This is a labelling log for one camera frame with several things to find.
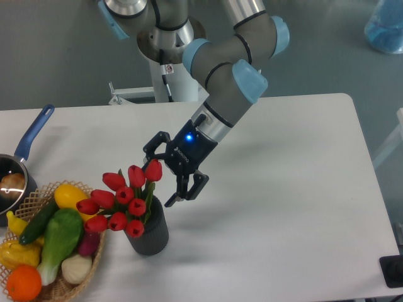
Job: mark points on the orange fruit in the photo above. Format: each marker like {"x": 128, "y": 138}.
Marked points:
{"x": 24, "y": 283}

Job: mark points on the blue-handled saucepan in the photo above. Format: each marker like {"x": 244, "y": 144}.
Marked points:
{"x": 16, "y": 163}

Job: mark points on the purple radish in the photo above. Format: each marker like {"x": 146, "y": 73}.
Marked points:
{"x": 89, "y": 244}

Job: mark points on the white frame at right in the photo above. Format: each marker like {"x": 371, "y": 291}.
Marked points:
{"x": 392, "y": 141}

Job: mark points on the yellow bell pepper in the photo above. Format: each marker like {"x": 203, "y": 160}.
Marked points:
{"x": 13, "y": 254}

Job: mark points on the dark green cucumber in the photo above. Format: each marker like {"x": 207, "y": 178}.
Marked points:
{"x": 37, "y": 226}

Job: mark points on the dark grey ribbed vase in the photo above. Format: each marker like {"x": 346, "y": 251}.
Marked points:
{"x": 155, "y": 235}

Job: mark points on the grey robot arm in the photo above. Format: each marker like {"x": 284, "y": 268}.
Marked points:
{"x": 167, "y": 25}

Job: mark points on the bread roll in pan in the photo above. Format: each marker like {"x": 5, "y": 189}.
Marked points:
{"x": 12, "y": 186}

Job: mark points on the yellow squash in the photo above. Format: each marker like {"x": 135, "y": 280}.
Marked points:
{"x": 67, "y": 196}

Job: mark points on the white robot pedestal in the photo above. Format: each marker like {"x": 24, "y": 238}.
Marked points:
{"x": 176, "y": 88}

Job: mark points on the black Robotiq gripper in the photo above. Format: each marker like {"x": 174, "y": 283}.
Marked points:
{"x": 183, "y": 155}

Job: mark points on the red tulip bouquet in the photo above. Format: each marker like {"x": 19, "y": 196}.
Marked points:
{"x": 126, "y": 205}

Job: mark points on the green bok choy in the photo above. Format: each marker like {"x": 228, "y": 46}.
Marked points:
{"x": 62, "y": 235}

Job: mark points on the black device at edge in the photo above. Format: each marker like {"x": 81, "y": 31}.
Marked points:
{"x": 392, "y": 270}

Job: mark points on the woven wicker basket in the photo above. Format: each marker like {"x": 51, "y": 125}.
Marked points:
{"x": 60, "y": 289}

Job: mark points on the yellow banana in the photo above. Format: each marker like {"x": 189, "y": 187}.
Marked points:
{"x": 15, "y": 226}

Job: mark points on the white garlic bulb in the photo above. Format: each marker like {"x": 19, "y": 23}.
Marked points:
{"x": 76, "y": 268}

